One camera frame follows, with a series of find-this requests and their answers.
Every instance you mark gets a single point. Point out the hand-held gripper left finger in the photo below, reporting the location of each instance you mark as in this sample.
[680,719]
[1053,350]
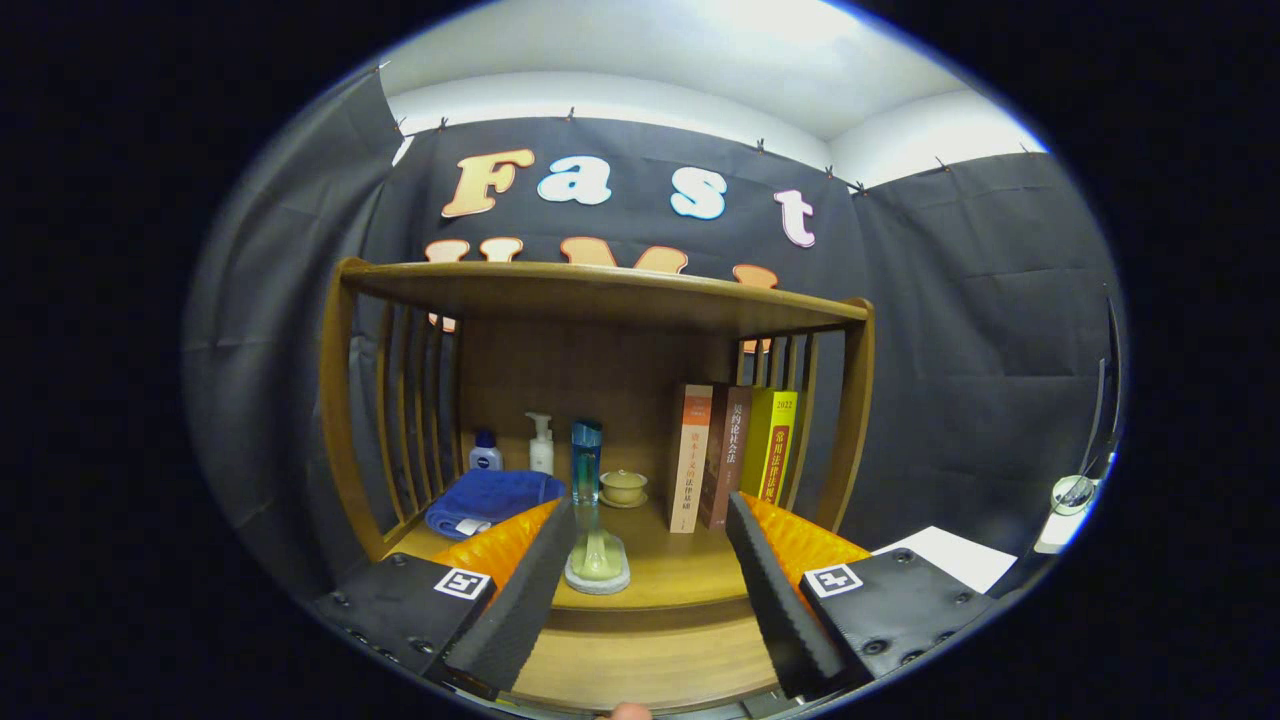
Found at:
[520,600]

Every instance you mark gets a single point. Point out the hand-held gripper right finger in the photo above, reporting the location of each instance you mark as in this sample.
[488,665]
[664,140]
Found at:
[780,610]

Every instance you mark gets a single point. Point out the green scrub brush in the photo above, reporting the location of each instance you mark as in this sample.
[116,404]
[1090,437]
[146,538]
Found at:
[597,565]

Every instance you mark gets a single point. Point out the wooden drawer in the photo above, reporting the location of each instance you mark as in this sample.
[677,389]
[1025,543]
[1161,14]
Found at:
[640,660]

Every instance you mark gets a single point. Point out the wooden countertop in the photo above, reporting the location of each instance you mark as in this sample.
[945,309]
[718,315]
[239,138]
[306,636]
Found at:
[680,570]

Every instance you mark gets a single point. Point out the wooden cabinet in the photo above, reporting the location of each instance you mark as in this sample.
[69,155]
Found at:
[580,370]

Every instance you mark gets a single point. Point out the blue folded towel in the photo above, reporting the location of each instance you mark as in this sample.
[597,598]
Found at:
[490,495]

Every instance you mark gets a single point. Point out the white pump bottle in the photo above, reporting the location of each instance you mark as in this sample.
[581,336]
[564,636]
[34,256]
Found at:
[541,455]

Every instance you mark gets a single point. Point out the small white blue-capped bottle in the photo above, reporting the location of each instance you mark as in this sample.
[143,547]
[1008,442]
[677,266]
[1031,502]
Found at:
[486,457]

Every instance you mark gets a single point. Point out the tall blue transparent bottle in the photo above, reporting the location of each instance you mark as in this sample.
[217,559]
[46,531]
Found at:
[586,465]

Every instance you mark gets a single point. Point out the beige lidded teacup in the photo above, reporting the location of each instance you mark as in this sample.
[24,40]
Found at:
[623,488]

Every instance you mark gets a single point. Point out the yellow book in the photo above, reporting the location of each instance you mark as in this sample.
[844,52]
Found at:
[775,450]

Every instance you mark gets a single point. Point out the brown book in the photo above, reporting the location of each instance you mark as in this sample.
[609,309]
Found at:
[728,450]

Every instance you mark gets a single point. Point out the pink and white book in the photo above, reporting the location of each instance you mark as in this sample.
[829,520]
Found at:
[690,460]

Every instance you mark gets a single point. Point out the white round device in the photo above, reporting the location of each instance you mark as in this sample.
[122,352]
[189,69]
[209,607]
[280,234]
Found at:
[1075,495]

